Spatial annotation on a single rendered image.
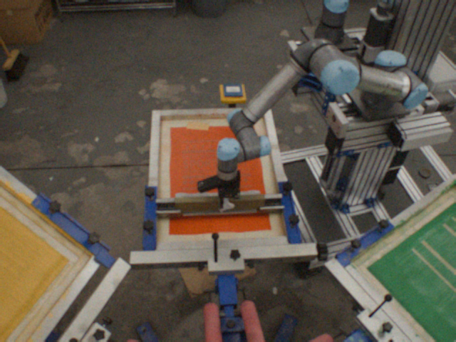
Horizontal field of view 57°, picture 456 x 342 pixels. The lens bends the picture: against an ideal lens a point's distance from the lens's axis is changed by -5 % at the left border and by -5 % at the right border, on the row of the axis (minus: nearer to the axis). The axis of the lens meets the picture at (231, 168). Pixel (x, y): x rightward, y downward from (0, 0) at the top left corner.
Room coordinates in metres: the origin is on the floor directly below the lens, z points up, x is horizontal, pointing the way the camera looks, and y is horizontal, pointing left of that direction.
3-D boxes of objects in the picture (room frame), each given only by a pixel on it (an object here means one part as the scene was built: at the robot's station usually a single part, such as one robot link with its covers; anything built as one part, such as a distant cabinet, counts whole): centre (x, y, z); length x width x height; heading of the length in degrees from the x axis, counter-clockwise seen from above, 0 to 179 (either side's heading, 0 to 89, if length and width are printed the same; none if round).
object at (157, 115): (1.27, 0.06, 0.97); 0.79 x 0.58 x 0.04; 8
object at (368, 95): (1.50, -0.61, 1.31); 0.15 x 0.15 x 0.10
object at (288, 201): (1.06, -0.24, 0.97); 0.30 x 0.05 x 0.07; 8
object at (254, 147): (1.12, -0.07, 1.30); 0.11 x 0.11 x 0.08; 25
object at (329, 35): (1.96, -0.45, 1.31); 0.15 x 0.15 x 0.10
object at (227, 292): (0.71, -0.01, 1.02); 0.17 x 0.06 x 0.05; 8
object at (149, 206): (0.99, 0.31, 0.97); 0.30 x 0.05 x 0.07; 8
